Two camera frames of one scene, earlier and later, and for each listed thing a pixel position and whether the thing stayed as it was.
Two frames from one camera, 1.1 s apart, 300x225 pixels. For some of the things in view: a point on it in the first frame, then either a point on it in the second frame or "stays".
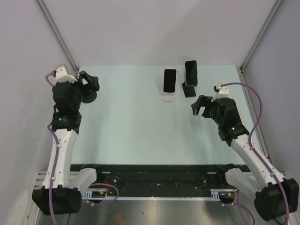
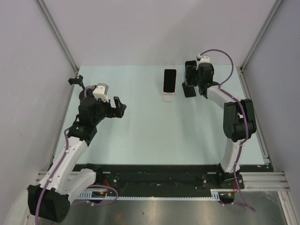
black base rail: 162,177 stays
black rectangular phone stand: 189,91 stays
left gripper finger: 93,81 to 120,108
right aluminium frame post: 261,34 stays
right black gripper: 204,101 to 198,69
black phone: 191,72 stays
